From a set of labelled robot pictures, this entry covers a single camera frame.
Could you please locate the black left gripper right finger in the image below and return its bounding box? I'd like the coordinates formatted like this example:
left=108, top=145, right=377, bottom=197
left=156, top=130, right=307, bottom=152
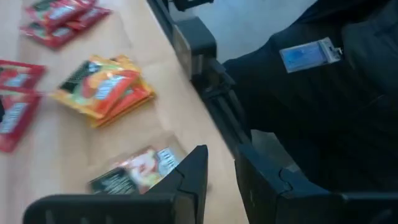
left=234, top=143, right=330, bottom=224

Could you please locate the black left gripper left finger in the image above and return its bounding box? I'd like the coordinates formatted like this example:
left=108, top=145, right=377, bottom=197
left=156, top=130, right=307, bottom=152
left=146, top=144, right=209, bottom=224

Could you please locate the beige tea packet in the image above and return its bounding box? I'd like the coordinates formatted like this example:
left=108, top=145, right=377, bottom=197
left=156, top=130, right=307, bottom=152
left=88, top=145, right=188, bottom=196

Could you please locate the yellow tea packet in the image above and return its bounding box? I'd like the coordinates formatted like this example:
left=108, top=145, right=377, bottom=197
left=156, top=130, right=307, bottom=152
left=93, top=77, right=153, bottom=121
left=49, top=54, right=141, bottom=121
left=90, top=90, right=156, bottom=129

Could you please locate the red strawberry tea packet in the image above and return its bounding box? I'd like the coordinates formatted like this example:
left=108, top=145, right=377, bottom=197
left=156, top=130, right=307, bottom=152
left=0, top=58, right=47, bottom=93
left=24, top=0, right=96, bottom=29
left=67, top=6, right=112, bottom=32
left=0, top=90, right=43, bottom=153
left=20, top=22, right=78, bottom=50

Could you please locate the person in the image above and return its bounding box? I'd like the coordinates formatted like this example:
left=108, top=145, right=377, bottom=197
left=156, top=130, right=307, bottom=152
left=222, top=0, right=398, bottom=194

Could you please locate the blue id badge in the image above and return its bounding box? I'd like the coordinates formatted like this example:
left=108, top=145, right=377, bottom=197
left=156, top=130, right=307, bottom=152
left=279, top=37, right=343, bottom=74

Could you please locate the black aluminium table frame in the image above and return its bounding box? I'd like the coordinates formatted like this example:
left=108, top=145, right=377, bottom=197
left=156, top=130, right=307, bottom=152
left=146, top=0, right=253, bottom=150

